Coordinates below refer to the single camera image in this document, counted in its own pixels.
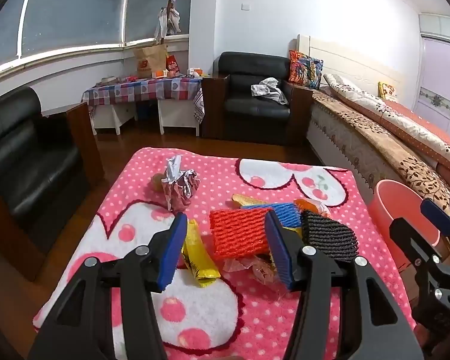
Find orange peel piece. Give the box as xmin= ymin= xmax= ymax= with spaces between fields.
xmin=294 ymin=198 xmax=331 ymax=218
xmin=231 ymin=194 xmax=265 ymax=209

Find wooden coat rack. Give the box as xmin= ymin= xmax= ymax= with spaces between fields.
xmin=155 ymin=0 xmax=182 ymax=46

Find black leather sofa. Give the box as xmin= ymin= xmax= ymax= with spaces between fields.
xmin=0 ymin=86 xmax=106 ymax=282

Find yellow floral cushion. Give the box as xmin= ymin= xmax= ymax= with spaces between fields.
xmin=377 ymin=81 xmax=398 ymax=100

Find folded floral quilt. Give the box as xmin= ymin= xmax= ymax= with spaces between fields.
xmin=323 ymin=73 xmax=450 ymax=184

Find yellow snack wrapper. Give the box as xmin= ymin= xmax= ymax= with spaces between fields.
xmin=182 ymin=219 xmax=221 ymax=289

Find large window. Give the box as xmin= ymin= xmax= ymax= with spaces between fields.
xmin=0 ymin=0 xmax=194 ymax=72

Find brown paper bag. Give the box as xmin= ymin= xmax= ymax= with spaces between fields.
xmin=133 ymin=44 xmax=169 ymax=79

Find table with checked cloth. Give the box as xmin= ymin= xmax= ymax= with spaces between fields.
xmin=81 ymin=75 xmax=205 ymax=136

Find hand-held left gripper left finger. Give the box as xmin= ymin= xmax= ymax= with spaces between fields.
xmin=27 ymin=212 xmax=188 ymax=360

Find lilac sliding wardrobe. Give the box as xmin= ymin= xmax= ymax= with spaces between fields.
xmin=412 ymin=13 xmax=450 ymax=136

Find clear plastic wrapper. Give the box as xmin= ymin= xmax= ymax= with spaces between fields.
xmin=222 ymin=253 xmax=286 ymax=289

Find pink plastic bucket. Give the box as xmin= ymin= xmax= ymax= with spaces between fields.
xmin=368 ymin=180 xmax=441 ymax=271

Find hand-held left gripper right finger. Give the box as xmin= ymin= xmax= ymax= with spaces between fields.
xmin=264 ymin=210 xmax=424 ymax=360

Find colourful patterned cushion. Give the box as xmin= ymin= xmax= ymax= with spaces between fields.
xmin=288 ymin=49 xmax=324 ymax=90

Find red gift bag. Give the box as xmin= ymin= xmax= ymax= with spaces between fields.
xmin=166 ymin=55 xmax=181 ymax=77

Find black leather armchair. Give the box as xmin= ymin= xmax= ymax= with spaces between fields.
xmin=201 ymin=51 xmax=314 ymax=147

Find crumpled white clothes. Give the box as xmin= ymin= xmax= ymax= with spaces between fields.
xmin=251 ymin=77 xmax=289 ymax=105

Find foil wrapper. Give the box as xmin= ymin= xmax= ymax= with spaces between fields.
xmin=161 ymin=155 xmax=202 ymax=212

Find black foam net sleeve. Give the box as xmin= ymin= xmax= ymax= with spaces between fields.
xmin=300 ymin=210 xmax=359 ymax=264

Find pink polka-dot blanket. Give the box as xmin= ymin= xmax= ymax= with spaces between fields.
xmin=33 ymin=147 xmax=417 ymax=360

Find red foam net sleeve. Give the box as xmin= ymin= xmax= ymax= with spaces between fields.
xmin=209 ymin=208 xmax=272 ymax=260

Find blue foam net sleeve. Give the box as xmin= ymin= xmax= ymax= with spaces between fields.
xmin=240 ymin=202 xmax=304 ymax=229

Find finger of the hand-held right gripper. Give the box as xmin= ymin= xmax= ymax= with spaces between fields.
xmin=421 ymin=198 xmax=450 ymax=239
xmin=389 ymin=217 xmax=450 ymax=293

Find brown leaf-pattern blanket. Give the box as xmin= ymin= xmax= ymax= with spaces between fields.
xmin=313 ymin=88 xmax=450 ymax=218

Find white bed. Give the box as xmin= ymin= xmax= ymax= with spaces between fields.
xmin=297 ymin=34 xmax=450 ymax=226

